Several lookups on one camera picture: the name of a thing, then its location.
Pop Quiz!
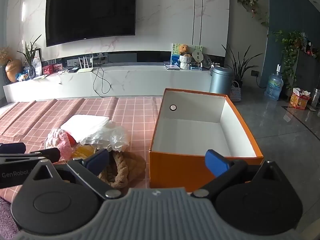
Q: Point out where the blue water jug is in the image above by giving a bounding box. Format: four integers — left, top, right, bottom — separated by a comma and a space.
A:
265, 65, 284, 101

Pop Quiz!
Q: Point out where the white paper bag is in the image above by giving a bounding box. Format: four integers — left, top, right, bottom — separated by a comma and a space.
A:
32, 57, 43, 77

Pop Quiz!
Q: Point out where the dried flower bunch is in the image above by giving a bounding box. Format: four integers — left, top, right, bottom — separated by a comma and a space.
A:
0, 47, 12, 66

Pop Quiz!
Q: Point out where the pink checkered tablecloth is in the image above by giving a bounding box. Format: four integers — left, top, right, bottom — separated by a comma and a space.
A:
0, 96, 166, 203

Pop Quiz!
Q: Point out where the dark side cabinet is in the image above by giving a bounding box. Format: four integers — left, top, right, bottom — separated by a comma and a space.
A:
297, 49, 320, 107

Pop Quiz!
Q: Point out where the green wall vine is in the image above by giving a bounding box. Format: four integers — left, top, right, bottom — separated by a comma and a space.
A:
236, 0, 270, 28

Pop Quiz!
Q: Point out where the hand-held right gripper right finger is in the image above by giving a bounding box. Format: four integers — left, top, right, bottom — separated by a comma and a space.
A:
191, 149, 290, 200

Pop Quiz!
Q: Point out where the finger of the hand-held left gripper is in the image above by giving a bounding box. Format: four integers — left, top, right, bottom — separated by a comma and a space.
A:
0, 142, 27, 155
26, 148, 61, 163

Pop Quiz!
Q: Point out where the white folded cloth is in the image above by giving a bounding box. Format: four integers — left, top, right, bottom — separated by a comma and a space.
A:
61, 114, 111, 143

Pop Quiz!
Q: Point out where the white router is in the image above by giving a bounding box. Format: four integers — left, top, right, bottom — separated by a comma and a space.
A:
76, 56, 94, 74

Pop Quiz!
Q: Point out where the gold round vase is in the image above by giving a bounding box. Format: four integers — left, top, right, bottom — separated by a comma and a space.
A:
5, 59, 23, 83

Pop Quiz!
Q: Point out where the brown teddy bear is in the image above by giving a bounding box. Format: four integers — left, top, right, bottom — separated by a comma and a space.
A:
178, 44, 192, 56

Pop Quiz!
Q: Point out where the red tissue box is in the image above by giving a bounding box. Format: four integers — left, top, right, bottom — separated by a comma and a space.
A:
290, 87, 312, 110

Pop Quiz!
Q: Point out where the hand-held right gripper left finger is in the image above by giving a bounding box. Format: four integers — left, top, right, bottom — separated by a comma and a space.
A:
23, 149, 125, 200

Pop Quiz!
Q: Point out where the yellow snack packet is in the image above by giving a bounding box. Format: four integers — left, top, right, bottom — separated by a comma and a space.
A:
72, 145, 97, 159

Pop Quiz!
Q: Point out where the green printed card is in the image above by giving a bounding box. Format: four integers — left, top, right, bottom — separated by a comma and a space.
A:
171, 43, 204, 63

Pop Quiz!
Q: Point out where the white marble television console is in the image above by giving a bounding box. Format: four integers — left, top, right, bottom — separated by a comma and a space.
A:
3, 64, 213, 103

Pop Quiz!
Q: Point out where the black cable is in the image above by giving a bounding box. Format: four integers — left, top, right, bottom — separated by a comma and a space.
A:
91, 59, 112, 96

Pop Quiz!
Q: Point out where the grey metal trash can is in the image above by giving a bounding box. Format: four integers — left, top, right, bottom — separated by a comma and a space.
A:
209, 66, 234, 95

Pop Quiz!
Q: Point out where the black wall television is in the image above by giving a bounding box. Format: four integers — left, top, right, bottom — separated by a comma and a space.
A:
45, 0, 138, 47

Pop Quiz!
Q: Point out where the long-leaf potted plant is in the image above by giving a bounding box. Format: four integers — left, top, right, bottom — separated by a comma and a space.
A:
221, 44, 263, 88

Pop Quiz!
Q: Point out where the trailing green cabinet plant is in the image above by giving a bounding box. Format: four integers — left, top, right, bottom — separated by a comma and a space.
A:
269, 30, 308, 90

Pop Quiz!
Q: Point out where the brown braided plush scarf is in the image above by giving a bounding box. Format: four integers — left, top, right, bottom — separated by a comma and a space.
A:
97, 151, 147, 189

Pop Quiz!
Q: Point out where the white crumpled plastic bag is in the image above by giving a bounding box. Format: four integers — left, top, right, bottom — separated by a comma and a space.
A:
80, 121, 130, 153

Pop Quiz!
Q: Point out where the dark purple rug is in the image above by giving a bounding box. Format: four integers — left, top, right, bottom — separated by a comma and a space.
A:
0, 197, 18, 232

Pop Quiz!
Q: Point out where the plant in glass vase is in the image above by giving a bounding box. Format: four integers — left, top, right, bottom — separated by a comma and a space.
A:
17, 34, 42, 79

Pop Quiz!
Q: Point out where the orange cardboard box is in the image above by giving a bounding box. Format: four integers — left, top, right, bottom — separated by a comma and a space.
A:
149, 88, 264, 193

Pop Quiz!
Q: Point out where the woven basket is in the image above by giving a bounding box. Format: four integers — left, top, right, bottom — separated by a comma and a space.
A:
229, 81, 242, 102

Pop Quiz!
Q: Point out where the pink white crochet hat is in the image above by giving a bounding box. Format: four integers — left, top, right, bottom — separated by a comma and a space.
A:
44, 128, 77, 161

